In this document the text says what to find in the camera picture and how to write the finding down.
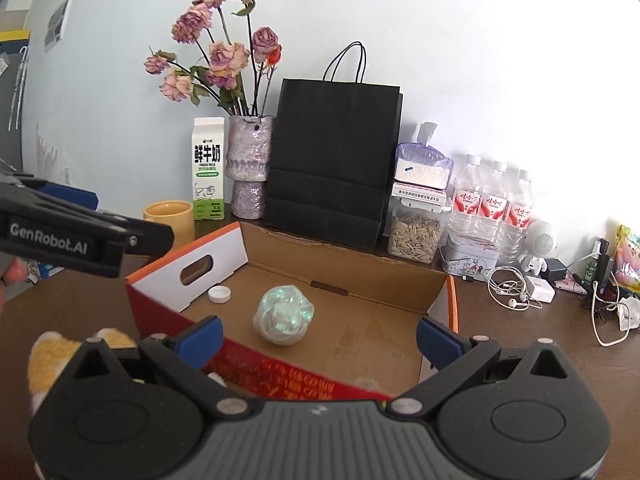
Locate dark grey cabinet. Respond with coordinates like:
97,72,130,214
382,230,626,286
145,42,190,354
0,30,32,173

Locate iridescent ball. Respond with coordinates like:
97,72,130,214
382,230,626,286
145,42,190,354
252,285,316,347

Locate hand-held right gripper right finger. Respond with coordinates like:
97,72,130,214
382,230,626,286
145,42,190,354
387,316,576,418

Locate white charging cable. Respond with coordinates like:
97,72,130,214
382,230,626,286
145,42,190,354
590,240,640,347

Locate white earphones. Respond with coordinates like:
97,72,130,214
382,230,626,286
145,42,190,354
486,266,543,309

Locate red cardboard box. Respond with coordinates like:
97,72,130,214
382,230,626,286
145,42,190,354
125,221,458,403

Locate white charger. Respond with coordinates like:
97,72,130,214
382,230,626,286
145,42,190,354
525,280,557,304

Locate yellow mug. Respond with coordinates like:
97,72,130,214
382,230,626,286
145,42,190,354
143,200,196,253

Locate purple glitter vase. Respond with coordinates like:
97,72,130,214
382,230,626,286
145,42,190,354
225,114,276,220

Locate dried rose bouquet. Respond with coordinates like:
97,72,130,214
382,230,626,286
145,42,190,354
144,0,283,116

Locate black power adapter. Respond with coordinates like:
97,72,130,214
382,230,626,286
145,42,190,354
542,258,568,283

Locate wall poster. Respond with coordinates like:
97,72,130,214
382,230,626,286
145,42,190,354
44,0,75,52

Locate white printed tin box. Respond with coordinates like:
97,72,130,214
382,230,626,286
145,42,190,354
442,234,501,282

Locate yellow white plush toy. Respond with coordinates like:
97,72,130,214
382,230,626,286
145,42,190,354
27,327,138,413

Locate pink snack packet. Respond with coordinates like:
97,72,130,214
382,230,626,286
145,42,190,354
612,224,640,291

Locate white robot figure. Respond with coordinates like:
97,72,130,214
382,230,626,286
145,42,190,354
517,220,556,276

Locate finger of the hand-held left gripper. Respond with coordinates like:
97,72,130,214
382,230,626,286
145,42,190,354
0,172,174,257
35,182,99,211

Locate transparent hanging stick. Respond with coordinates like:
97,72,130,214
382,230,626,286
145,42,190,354
9,45,30,131

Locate black paper bag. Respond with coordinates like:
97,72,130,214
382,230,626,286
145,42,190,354
263,41,403,252

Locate small green bottle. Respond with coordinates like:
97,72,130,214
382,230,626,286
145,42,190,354
585,241,603,281

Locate red label water bottle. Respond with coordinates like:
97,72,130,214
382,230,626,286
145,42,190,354
450,155,483,241
502,169,533,266
480,160,508,261

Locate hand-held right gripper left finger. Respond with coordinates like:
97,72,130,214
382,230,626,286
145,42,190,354
60,316,251,418

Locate white green milk carton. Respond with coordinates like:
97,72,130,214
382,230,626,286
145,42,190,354
191,116,227,221

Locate person's left hand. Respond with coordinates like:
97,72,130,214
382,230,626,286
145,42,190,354
0,257,26,311

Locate purple tissue pack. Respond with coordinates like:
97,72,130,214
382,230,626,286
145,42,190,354
394,122,454,191

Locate black device stand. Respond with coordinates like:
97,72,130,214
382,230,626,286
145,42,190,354
595,239,617,301

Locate clear seed container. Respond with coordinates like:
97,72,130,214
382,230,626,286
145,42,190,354
387,182,448,264

